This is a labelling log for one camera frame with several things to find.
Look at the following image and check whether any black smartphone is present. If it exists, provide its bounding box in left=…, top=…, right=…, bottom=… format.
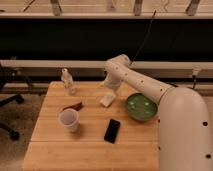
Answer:
left=104, top=119, right=120, bottom=143

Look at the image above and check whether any red brown small object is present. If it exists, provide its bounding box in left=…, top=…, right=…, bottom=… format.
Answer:
left=62, top=102, right=83, bottom=111

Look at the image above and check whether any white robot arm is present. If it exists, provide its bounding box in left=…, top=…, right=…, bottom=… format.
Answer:
left=103, top=54, right=213, bottom=171

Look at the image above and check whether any black office chair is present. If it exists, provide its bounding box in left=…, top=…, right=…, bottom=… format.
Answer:
left=0, top=63, right=24, bottom=141

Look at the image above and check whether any black cable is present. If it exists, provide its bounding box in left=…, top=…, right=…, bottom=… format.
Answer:
left=129, top=9, right=157, bottom=65

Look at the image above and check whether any white sponge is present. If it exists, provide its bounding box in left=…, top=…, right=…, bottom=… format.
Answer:
left=100, top=92, right=116, bottom=107

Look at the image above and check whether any green bowl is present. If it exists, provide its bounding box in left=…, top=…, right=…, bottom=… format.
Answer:
left=125, top=93, right=157, bottom=122

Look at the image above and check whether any clear plastic bottle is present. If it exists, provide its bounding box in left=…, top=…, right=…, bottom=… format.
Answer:
left=61, top=68, right=75, bottom=95

